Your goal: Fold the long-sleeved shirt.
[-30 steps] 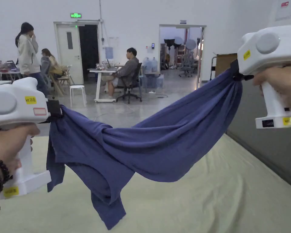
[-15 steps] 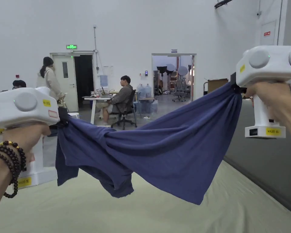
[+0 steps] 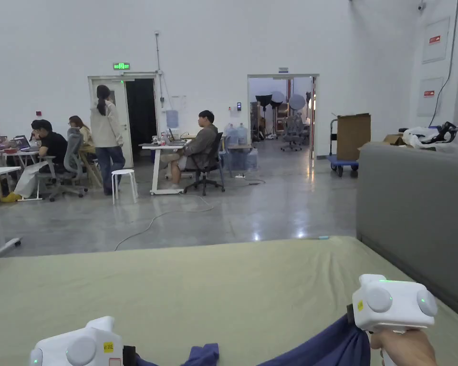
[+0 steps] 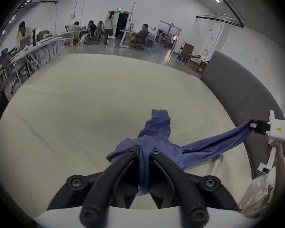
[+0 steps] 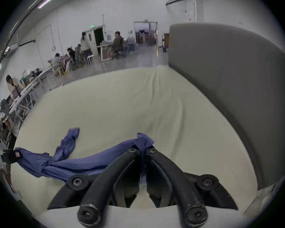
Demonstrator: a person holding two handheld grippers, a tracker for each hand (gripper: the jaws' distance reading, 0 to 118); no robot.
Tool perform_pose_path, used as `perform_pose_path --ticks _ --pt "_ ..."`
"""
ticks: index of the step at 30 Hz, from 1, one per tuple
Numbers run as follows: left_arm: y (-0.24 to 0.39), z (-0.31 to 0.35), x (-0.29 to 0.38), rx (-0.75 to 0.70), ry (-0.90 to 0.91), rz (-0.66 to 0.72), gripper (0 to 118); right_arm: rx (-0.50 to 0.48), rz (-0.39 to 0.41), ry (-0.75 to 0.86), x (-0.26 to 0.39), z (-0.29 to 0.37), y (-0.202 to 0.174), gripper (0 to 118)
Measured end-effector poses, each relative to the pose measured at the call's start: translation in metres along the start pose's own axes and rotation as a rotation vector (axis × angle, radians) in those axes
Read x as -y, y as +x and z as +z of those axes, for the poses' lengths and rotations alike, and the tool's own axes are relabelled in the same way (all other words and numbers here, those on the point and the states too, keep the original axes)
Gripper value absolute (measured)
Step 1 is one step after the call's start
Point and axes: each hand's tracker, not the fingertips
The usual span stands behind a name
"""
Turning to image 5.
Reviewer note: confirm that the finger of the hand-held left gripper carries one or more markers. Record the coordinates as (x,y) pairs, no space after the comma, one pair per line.
(10,156)

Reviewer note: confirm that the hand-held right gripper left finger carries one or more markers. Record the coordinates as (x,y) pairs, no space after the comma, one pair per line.
(109,177)

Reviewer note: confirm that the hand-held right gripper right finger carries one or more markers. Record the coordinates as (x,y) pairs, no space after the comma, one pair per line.
(178,174)

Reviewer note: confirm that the dark blue shirt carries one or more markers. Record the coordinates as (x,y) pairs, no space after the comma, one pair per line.
(85,164)

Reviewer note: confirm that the row of tables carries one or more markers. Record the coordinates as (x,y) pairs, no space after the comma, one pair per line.
(30,87)

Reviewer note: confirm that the bed with beige sheet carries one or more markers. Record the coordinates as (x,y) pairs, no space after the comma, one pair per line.
(123,103)

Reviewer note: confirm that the grey padded headboard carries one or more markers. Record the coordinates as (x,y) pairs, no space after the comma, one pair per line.
(239,84)

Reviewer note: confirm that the group of people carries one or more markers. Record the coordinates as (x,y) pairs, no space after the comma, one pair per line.
(71,54)

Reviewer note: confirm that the white stool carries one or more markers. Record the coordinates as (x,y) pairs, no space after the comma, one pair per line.
(92,59)

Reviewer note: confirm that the black office chair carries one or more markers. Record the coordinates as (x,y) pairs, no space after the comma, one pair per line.
(120,52)

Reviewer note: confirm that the white desk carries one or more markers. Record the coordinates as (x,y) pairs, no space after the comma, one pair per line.
(104,49)

